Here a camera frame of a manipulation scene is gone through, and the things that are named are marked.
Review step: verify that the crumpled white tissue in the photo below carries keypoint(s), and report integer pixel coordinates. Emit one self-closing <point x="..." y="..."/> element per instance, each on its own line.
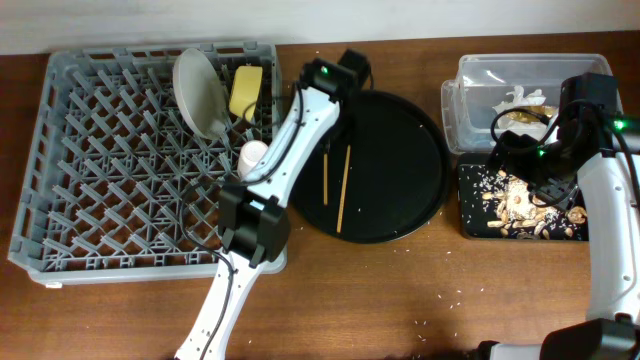
<point x="519" y="98"/>

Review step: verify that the pink plastic cup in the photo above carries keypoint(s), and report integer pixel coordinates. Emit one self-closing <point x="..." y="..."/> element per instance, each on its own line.
<point x="250" y="155"/>

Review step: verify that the grey dishwasher rack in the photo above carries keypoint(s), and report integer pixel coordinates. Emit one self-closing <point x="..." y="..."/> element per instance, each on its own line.
<point x="111" y="157"/>

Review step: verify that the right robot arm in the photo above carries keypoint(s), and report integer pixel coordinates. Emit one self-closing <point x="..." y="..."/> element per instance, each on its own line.
<point x="592" y="147"/>

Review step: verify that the yellow bowl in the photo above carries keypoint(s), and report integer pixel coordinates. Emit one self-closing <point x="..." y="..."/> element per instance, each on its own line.
<point x="245" y="91"/>

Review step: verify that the wooden chopstick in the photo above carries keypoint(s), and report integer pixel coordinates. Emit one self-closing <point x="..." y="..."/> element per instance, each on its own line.
<point x="325" y="179"/>
<point x="344" y="185"/>

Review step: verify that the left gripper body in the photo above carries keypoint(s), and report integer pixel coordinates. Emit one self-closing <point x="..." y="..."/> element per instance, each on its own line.
<point x="339" y="132"/>

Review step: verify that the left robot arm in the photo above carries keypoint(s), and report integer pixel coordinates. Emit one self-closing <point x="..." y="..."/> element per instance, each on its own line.
<point x="253" y="220"/>

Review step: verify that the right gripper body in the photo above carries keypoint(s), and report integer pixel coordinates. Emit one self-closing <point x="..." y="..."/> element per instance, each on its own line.
<point x="540" y="167"/>

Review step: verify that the rectangular black tray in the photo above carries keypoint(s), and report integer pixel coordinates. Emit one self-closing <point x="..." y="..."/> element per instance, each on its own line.
<point x="475" y="200"/>

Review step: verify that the peanut shells and rice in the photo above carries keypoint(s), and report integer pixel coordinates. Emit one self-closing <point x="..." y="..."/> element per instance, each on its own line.
<point x="525" y="205"/>

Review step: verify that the round black tray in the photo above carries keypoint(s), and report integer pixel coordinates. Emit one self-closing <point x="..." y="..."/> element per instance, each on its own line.
<point x="400" y="173"/>

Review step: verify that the gold foil wrapper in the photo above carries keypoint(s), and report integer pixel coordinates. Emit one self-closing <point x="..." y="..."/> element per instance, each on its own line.
<point x="525" y="116"/>

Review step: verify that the grey round plate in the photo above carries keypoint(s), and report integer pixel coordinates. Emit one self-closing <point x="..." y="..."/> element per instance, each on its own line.
<point x="199" y="94"/>

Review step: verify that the clear plastic bin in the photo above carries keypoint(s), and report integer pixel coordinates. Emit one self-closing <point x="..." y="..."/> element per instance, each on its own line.
<point x="483" y="81"/>

